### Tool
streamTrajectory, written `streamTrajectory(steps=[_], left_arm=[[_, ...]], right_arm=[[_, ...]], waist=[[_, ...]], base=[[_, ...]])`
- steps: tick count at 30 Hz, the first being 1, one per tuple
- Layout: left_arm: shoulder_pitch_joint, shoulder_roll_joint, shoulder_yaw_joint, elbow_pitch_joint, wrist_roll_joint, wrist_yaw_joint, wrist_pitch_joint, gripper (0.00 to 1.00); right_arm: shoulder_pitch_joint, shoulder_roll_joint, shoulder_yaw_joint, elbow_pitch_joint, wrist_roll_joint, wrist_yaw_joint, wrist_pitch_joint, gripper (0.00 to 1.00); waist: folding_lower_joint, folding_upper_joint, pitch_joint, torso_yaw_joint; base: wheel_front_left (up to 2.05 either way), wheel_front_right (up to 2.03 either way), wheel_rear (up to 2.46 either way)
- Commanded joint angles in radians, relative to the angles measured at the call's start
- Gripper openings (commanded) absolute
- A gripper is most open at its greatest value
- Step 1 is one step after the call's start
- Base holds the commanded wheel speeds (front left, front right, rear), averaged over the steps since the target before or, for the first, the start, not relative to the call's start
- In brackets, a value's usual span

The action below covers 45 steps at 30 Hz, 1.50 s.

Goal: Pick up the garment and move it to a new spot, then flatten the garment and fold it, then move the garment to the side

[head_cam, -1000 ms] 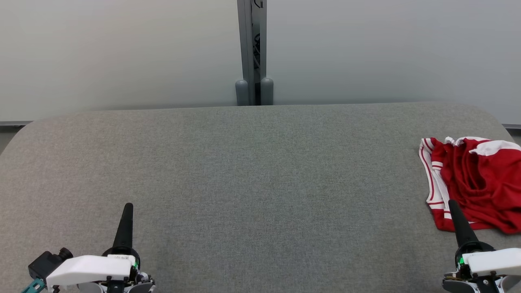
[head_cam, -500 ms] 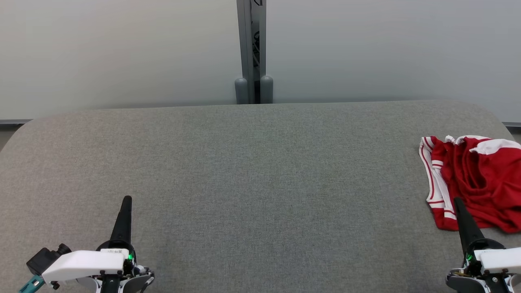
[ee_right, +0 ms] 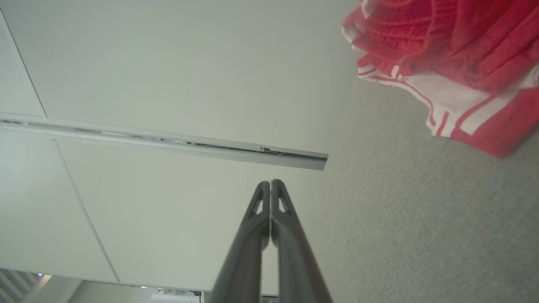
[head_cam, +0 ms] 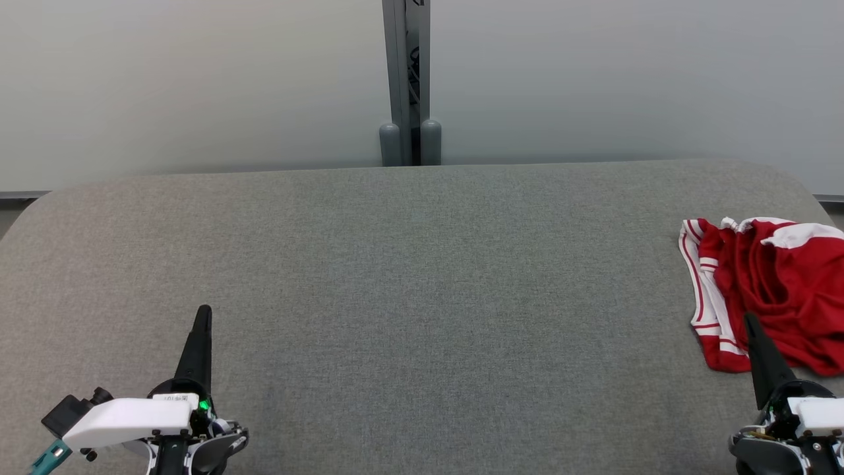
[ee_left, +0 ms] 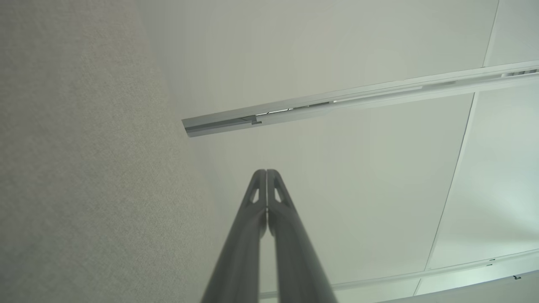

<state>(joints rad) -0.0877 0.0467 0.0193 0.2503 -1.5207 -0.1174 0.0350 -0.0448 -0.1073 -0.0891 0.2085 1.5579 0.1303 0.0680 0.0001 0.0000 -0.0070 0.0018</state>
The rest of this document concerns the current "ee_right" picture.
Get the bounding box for red basketball jersey white sleeves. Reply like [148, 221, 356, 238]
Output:
[357, 63, 539, 159]

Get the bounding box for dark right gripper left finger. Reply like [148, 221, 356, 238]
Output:
[208, 181, 270, 303]

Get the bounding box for grey partition post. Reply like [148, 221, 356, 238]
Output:
[0, 113, 329, 171]

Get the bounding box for red shorts white stripe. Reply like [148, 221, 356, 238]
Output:
[341, 0, 539, 91]

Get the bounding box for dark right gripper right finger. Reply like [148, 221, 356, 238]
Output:
[272, 179, 333, 303]

